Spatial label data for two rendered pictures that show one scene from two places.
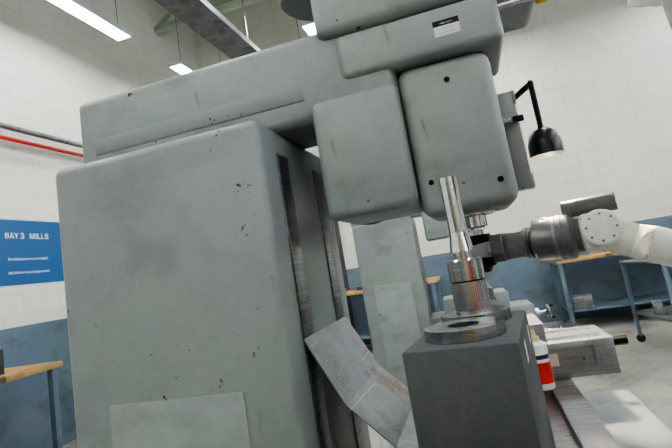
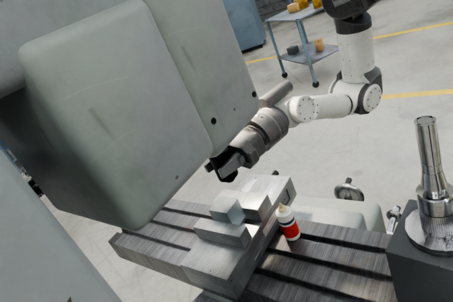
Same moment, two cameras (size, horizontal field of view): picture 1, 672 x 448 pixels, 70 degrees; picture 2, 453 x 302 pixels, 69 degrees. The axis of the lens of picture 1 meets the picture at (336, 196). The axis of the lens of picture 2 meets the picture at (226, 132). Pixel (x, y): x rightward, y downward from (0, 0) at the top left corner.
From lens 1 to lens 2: 0.81 m
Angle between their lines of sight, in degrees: 67
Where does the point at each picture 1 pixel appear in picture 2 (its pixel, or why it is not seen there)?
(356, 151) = (137, 115)
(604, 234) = (309, 113)
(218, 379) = not seen: outside the picture
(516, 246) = (260, 147)
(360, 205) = (170, 189)
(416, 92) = (165, 8)
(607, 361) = (292, 192)
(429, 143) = (197, 75)
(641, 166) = not seen: hidden behind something
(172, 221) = not seen: outside the picture
